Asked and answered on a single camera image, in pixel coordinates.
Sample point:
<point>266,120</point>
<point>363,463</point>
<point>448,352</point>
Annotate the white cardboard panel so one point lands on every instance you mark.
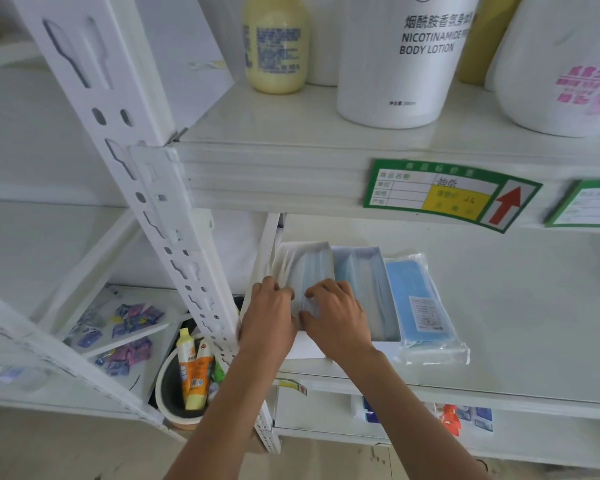
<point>180,44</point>

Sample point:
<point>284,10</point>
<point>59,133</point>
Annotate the white body lotion bottle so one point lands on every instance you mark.
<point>400,84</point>

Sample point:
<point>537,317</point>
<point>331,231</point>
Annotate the person's right forearm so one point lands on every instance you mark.
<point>410,424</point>

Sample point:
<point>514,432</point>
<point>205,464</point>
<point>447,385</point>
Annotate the white mask box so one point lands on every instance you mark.
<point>360,294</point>
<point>307,347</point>

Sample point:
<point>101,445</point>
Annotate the olive yellow bottle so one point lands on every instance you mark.
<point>485,39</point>

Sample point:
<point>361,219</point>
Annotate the person's left forearm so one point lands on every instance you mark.
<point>220,424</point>

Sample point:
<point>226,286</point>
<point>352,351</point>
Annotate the person's right hand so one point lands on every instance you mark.
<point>340,324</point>

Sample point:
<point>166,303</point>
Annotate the person's left hand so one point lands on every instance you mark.
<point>267,329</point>

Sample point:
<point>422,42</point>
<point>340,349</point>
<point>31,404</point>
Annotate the stack of blue masks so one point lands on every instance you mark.
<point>317,272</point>

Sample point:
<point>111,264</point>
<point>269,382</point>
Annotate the pile of purple sachets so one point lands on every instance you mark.
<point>135,314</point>
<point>127,357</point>

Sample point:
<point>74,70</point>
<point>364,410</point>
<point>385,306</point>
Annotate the white metal shelf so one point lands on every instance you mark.
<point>530,319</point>
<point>55,359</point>

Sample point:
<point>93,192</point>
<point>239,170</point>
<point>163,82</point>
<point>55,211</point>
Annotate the yellow capped orange tube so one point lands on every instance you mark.
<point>185,359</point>

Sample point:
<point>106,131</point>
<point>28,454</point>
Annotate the small shelf label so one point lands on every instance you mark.
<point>292,387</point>

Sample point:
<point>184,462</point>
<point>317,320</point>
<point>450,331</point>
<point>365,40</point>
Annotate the blue white packets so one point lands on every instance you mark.
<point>477,419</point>

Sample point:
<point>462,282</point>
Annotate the green shelf label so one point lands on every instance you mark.
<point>587,204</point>
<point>450,194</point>

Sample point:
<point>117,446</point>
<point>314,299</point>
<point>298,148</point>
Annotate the white rimmed dark bucket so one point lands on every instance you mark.
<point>172,394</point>

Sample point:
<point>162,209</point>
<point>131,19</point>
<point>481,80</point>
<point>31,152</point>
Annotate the pale yellow lotion bottle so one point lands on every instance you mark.
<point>275,44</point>

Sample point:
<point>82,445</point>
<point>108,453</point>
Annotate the large white detergent bottle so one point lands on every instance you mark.
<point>545,59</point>

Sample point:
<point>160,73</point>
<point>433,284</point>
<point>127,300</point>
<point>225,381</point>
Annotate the green white tube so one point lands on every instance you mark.
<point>220,373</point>

